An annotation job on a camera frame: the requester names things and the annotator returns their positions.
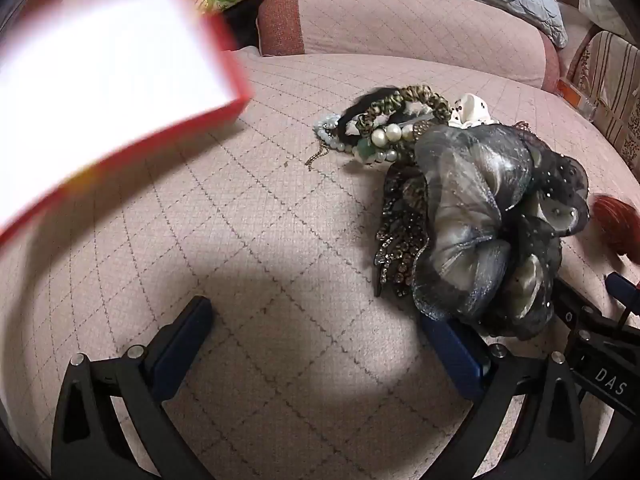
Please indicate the small orange box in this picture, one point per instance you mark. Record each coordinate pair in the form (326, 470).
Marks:
(572, 95)

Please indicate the black dotted organza scrunchie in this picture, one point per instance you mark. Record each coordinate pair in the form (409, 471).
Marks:
(560, 195)

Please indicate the grey organza scrunchie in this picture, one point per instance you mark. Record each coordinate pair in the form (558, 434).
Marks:
(465, 185)

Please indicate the striped beige cushion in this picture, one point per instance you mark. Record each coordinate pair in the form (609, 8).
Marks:
(610, 80)

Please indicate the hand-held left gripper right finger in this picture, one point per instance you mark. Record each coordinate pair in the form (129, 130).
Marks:
(457, 355)

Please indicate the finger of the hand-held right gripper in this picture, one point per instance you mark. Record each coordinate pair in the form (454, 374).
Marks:
(580, 312)
(625, 292)

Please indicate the rhinestone feather hair clip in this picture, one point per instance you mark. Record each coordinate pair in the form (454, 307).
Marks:
(402, 225)

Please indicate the pink quilted bed sheet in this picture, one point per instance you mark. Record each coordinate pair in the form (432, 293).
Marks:
(275, 220)

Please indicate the white polka dot scrunchie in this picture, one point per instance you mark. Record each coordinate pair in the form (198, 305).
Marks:
(470, 110)

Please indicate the leopard print scrunchie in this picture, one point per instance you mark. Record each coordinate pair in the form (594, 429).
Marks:
(415, 96)

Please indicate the red hair accessory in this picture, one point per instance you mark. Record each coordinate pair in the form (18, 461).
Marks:
(617, 222)

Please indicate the pink bolster pillow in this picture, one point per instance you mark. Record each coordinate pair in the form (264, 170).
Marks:
(400, 20)

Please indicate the red box with white inside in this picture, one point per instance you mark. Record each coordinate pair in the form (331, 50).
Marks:
(100, 70)

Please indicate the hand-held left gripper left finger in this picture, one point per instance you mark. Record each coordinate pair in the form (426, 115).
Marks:
(180, 350)

